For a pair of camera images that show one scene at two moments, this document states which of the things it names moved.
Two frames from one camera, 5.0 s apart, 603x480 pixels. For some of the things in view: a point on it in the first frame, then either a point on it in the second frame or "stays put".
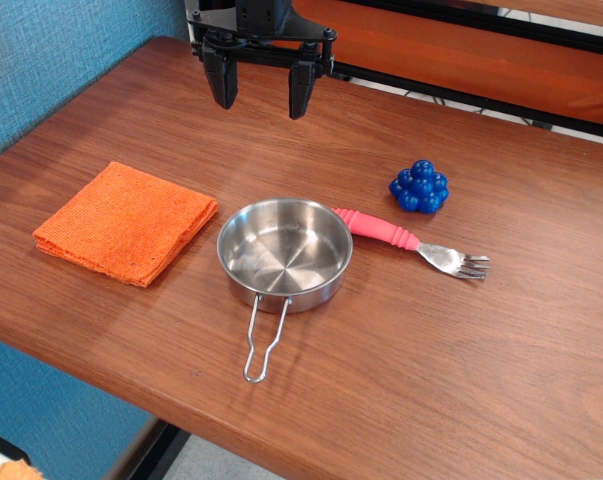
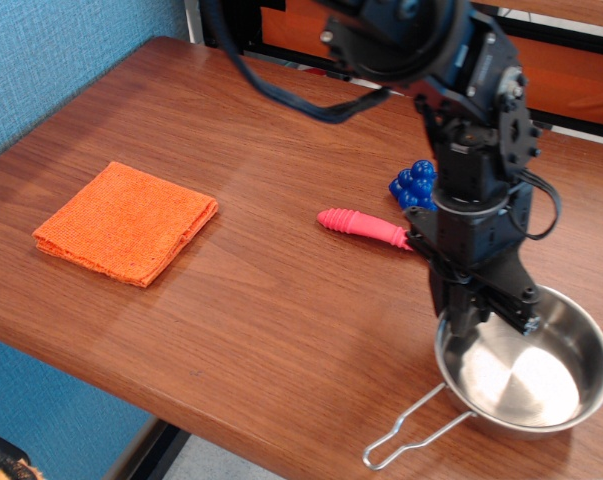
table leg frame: x=151 y=452 stays put
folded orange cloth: x=127 y=222 stays put
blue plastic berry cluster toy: x=420 y=188 stays put
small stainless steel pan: x=282 y=253 to x=518 y=383
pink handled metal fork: x=452 y=261 stays put
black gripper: x=221 y=31 to x=469 y=239
